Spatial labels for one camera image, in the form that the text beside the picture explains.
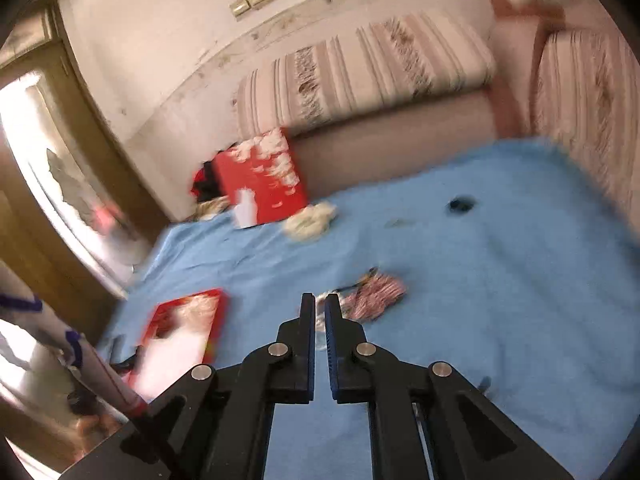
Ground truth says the striped sofa back cushion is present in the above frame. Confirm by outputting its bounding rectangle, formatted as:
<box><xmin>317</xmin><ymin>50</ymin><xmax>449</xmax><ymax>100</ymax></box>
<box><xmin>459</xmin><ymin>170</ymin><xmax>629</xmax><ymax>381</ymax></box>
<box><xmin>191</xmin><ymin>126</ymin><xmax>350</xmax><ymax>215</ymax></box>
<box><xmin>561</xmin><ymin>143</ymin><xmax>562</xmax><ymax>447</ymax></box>
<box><xmin>235</xmin><ymin>11</ymin><xmax>497</xmax><ymax>137</ymax></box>

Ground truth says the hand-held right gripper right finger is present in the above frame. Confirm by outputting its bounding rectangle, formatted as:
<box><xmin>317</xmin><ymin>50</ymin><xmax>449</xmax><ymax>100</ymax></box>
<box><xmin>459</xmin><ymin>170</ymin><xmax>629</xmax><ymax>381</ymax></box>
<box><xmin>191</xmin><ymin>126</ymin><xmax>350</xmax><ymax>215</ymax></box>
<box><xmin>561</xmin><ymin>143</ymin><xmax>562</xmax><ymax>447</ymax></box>
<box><xmin>324</xmin><ymin>293</ymin><xmax>576</xmax><ymax>480</ymax></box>

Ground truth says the pink sofa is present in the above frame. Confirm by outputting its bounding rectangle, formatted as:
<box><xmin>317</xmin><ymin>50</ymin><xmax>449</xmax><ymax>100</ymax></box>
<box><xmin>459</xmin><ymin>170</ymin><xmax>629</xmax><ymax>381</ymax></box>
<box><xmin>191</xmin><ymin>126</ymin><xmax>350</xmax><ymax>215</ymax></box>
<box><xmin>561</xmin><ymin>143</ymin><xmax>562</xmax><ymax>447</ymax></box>
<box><xmin>235</xmin><ymin>0</ymin><xmax>640</xmax><ymax>201</ymax></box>

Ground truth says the black and red cloth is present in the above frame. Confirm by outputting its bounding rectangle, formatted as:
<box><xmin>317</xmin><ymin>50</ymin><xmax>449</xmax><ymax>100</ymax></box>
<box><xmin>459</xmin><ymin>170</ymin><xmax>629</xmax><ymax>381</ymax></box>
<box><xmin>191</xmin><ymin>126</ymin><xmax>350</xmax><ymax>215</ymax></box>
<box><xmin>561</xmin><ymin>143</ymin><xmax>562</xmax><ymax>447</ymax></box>
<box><xmin>190</xmin><ymin>159</ymin><xmax>232</xmax><ymax>206</ymax></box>

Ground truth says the cream crumpled cloth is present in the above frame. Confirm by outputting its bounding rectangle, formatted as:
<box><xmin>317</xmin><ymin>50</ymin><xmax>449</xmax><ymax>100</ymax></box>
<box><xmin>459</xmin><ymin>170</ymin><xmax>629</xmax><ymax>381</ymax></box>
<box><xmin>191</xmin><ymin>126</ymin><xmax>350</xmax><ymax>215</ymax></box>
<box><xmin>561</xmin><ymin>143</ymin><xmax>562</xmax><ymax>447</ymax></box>
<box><xmin>283</xmin><ymin>202</ymin><xmax>339</xmax><ymax>244</ymax></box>

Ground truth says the striped sofa side cushion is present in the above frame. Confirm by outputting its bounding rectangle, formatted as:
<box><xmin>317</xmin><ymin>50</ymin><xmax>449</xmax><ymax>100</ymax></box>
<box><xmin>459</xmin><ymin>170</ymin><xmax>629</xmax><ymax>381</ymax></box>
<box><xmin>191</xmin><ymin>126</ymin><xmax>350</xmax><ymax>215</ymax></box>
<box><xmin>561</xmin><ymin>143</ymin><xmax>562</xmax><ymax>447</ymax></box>
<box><xmin>531</xmin><ymin>29</ymin><xmax>640</xmax><ymax>233</ymax></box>

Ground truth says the light blue blanket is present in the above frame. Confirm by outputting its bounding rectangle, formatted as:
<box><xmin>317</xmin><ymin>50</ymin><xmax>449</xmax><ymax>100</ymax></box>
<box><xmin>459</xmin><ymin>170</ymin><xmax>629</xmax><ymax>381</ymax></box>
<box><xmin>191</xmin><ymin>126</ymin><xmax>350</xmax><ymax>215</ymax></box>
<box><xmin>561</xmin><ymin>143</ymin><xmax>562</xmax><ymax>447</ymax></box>
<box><xmin>95</xmin><ymin>136</ymin><xmax>640</xmax><ymax>480</ymax></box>

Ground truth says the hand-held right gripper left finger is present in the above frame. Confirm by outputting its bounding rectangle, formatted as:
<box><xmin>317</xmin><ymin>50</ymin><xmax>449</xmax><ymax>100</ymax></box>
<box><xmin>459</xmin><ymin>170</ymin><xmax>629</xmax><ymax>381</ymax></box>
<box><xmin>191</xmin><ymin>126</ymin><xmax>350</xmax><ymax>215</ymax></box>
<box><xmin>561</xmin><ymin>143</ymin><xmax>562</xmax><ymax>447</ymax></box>
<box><xmin>60</xmin><ymin>292</ymin><xmax>317</xmax><ymax>480</ymax></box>

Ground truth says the red jewelry box base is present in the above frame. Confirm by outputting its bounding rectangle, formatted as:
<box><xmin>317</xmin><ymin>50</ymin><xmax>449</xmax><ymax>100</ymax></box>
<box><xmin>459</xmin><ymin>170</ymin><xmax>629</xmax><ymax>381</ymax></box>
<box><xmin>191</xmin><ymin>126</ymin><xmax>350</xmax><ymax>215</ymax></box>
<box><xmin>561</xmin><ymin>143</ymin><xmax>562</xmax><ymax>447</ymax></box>
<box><xmin>124</xmin><ymin>288</ymin><xmax>232</xmax><ymax>401</ymax></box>

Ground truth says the pink striped small cloth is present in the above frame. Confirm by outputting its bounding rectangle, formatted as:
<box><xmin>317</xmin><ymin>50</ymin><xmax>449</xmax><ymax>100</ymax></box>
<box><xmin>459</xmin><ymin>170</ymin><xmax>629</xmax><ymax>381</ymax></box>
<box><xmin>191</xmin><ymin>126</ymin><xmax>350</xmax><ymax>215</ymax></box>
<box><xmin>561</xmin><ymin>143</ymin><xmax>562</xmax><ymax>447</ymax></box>
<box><xmin>327</xmin><ymin>267</ymin><xmax>407</xmax><ymax>322</ymax></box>

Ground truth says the wooden door frame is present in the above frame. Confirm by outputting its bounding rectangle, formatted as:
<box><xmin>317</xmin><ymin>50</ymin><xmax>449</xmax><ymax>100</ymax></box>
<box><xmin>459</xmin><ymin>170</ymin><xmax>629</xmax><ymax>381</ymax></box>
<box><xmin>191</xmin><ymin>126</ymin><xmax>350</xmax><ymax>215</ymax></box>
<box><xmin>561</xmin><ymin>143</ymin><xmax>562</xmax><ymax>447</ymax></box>
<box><xmin>0</xmin><ymin>0</ymin><xmax>173</xmax><ymax>301</ymax></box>

